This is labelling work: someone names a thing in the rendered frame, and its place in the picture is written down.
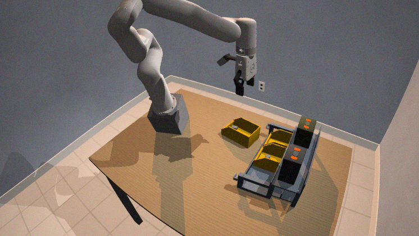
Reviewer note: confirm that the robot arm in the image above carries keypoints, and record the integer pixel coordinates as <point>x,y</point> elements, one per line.
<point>138,48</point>

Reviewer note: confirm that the grey slanted shelf rack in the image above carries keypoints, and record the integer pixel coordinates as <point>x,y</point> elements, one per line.
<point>265,183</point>

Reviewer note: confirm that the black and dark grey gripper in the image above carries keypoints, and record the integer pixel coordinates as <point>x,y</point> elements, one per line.
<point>245,67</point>

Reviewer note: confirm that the yellow bin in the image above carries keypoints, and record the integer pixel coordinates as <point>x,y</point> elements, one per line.
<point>246,134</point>
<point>276,153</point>
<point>279,137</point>

